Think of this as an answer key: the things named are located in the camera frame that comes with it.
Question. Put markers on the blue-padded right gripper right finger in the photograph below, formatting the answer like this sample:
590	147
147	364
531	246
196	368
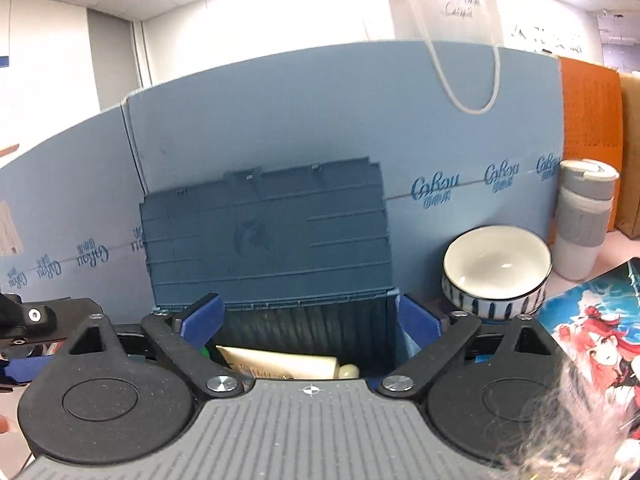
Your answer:
425	341

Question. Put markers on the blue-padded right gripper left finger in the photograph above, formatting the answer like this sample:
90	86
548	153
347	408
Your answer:
176	339

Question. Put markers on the white striped ceramic bowl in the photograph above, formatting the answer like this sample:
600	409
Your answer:
497	272

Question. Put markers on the cream tube bottle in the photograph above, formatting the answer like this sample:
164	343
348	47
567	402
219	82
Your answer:
286	366

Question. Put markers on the large light blue carton left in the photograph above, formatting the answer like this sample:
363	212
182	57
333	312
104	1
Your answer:
70	220

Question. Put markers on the dark blue plastic storage box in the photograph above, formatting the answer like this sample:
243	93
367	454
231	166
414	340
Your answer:
300	258

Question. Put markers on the anime picture mat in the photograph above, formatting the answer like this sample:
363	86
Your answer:
594	428

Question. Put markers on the grey white tumbler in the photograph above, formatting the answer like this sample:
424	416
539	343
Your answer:
584	208

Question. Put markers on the light blue carton right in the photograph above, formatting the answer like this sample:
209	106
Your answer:
459	134

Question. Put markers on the brown cardboard box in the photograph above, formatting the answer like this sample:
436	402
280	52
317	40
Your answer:
628	208

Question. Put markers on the orange box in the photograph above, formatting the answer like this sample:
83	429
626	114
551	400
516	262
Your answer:
592	112

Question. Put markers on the white paper shopping bag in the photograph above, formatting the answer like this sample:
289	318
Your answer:
433	23

